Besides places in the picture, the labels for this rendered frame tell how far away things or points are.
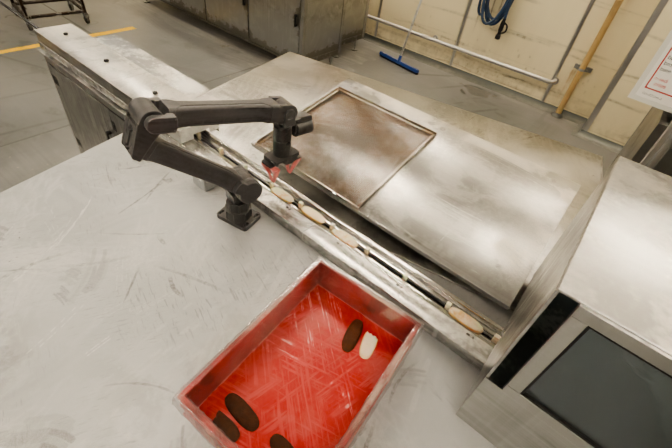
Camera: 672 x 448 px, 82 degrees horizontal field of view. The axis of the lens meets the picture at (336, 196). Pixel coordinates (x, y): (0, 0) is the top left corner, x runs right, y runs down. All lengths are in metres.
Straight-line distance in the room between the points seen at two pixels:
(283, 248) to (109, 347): 0.51
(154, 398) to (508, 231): 1.06
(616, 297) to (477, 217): 0.69
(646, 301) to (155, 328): 1.01
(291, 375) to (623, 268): 0.71
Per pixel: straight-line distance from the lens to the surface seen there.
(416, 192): 1.36
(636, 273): 0.80
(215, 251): 1.23
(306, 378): 1.01
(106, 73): 2.07
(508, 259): 1.28
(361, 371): 1.03
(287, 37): 4.12
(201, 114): 1.03
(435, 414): 1.04
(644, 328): 0.72
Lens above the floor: 1.75
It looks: 41 degrees down
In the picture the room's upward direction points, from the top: 9 degrees clockwise
